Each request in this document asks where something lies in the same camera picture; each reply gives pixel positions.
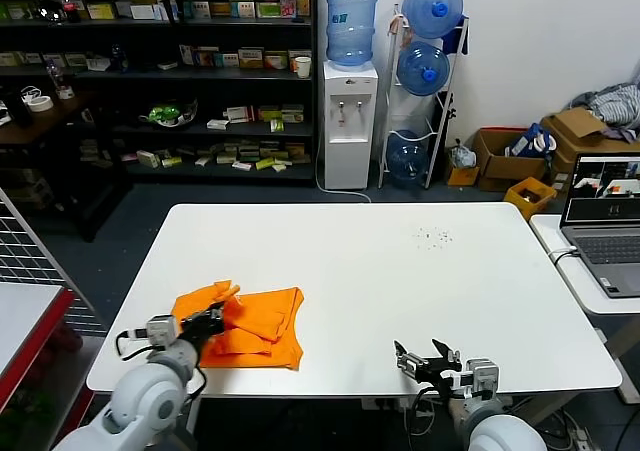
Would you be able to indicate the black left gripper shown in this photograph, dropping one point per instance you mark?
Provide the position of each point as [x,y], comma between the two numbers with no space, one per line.
[202,326]

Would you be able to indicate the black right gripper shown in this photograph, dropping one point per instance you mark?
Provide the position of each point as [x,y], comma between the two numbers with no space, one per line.
[445,376]

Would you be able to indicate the orange t-shirt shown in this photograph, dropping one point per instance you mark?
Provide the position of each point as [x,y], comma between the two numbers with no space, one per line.
[270,316]

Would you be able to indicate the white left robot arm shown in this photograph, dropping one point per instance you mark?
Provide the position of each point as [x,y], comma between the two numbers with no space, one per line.
[145,401]

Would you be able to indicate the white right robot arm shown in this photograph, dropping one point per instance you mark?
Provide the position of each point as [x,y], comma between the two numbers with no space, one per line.
[505,436]

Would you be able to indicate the striped clothes pile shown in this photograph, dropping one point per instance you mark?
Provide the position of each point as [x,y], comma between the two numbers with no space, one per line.
[617,106]

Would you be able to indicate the white work table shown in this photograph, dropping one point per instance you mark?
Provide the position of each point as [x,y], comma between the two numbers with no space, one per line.
[350,271]

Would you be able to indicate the small white side table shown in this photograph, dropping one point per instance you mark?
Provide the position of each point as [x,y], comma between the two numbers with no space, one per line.
[575,286]

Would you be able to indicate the white extension power strip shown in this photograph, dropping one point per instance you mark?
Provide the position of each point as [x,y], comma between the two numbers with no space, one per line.
[580,438]

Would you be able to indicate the yellow plastic crate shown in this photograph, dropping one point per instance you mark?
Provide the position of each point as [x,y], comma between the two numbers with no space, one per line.
[517,203]

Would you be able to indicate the small orange cardboard box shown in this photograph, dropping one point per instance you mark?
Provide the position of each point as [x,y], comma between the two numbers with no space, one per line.
[462,177]

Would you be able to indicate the green and white bowl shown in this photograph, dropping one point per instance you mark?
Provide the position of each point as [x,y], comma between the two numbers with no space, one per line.
[167,115]

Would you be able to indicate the open brown cardboard box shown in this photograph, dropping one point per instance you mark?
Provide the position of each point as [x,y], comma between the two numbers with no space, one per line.
[500,168]

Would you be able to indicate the white water dispenser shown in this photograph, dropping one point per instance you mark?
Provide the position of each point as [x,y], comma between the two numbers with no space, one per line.
[350,136]

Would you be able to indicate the grey plastic bag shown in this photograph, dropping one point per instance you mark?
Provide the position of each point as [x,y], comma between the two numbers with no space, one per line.
[462,156]

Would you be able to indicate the grey laptop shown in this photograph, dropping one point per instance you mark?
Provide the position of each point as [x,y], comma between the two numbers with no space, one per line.
[610,251]

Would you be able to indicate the white metal jug rack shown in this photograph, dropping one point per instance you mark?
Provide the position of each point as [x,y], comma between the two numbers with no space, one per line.
[436,143]

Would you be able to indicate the black shelf unit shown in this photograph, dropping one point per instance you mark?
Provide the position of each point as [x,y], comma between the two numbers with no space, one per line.
[225,76]

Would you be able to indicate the cream orange medicine box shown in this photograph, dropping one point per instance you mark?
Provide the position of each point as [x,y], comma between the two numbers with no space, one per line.
[251,59]

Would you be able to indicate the red white medicine box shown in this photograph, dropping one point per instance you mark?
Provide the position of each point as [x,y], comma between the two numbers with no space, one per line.
[276,61]

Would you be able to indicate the white paper cup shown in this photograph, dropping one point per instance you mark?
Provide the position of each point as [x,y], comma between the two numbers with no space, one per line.
[302,68]

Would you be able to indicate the black stand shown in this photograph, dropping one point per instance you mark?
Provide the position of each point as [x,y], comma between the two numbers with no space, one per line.
[451,113]

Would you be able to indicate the brown wooden desk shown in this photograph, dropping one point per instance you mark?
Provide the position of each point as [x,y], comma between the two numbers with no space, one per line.
[45,121]

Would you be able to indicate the white tape roll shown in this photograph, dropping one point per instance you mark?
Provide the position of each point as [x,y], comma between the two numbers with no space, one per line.
[40,104]

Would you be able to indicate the clear plastic bottle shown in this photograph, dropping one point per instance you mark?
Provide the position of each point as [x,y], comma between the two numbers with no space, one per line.
[61,83]

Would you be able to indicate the large brown cardboard box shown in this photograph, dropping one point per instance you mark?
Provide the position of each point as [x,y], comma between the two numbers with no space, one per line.
[575,126]

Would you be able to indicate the green white medicine box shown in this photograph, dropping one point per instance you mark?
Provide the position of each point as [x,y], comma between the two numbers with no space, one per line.
[268,10]

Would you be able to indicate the upright labelled blue water jug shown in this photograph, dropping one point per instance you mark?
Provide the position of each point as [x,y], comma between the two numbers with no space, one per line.
[351,26]

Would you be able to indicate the pink floral box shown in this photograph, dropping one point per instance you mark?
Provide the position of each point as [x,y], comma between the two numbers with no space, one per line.
[287,3]

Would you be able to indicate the pink rag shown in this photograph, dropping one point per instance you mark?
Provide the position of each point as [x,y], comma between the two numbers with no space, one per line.
[397,25]

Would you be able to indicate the cola bottle with red label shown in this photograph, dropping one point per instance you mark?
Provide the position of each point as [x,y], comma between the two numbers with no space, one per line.
[65,6]

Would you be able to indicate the shiny black ball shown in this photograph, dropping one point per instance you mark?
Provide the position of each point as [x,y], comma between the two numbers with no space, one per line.
[50,11]

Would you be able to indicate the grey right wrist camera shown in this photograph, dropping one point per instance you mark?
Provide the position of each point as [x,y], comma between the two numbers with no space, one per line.
[482,373]

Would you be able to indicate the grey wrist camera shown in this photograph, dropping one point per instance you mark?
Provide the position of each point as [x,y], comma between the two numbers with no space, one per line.
[162,331]
[482,373]

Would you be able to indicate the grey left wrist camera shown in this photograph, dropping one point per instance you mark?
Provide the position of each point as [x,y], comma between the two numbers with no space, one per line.
[162,331]

